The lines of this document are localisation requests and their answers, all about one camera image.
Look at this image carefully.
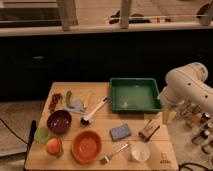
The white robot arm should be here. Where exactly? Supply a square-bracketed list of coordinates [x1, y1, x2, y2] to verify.
[158, 62, 213, 124]

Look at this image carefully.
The orange red bowl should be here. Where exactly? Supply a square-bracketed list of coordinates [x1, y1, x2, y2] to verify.
[71, 130, 102, 164]

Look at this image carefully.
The dark maroon bowl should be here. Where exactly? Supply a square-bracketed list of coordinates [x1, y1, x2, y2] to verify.
[47, 110, 72, 135]

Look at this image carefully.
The brown wooden box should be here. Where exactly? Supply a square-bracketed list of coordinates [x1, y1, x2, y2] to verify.
[139, 119, 160, 142]

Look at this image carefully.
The white plastic cup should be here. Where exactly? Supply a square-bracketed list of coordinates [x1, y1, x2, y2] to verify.
[130, 142, 150, 162]

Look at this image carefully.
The green plastic tray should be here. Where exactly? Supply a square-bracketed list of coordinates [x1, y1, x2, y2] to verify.
[109, 78, 162, 113]

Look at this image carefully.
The blue sponge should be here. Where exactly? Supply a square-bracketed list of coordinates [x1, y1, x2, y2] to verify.
[110, 124, 131, 141]

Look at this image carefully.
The silver fork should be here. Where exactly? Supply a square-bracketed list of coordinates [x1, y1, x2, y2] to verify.
[100, 143, 130, 164]

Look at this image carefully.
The yellow banana toy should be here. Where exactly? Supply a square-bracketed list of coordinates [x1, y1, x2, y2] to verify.
[83, 92, 92, 109]

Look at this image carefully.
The green pepper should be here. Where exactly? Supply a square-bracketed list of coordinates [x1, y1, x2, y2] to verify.
[65, 90, 74, 109]

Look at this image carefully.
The brown dried food strip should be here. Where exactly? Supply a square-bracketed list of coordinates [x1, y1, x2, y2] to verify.
[49, 93, 62, 113]

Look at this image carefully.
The orange fruit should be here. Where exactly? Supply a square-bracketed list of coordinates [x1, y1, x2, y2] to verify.
[45, 138, 63, 156]

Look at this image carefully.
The green plastic cup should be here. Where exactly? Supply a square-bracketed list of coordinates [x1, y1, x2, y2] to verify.
[34, 127, 51, 144]

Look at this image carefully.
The black cable right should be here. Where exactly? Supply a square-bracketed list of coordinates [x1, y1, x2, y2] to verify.
[178, 161, 213, 171]

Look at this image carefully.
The black cable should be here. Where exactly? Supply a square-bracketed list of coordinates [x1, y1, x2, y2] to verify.
[0, 117, 30, 146]
[178, 161, 213, 171]

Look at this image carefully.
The black cable left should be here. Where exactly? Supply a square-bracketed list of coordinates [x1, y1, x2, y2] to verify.
[0, 117, 30, 146]

